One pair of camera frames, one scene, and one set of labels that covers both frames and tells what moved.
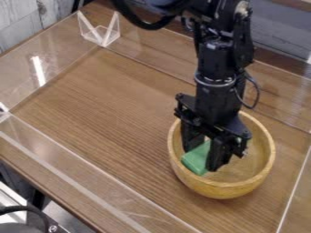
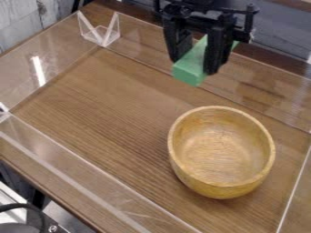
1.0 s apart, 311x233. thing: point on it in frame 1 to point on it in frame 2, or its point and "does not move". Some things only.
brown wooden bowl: x=244 y=174 does not move
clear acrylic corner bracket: x=101 y=35 does not move
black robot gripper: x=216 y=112 to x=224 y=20
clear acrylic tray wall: x=77 y=185 does not move
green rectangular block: x=196 y=158 to x=189 y=69
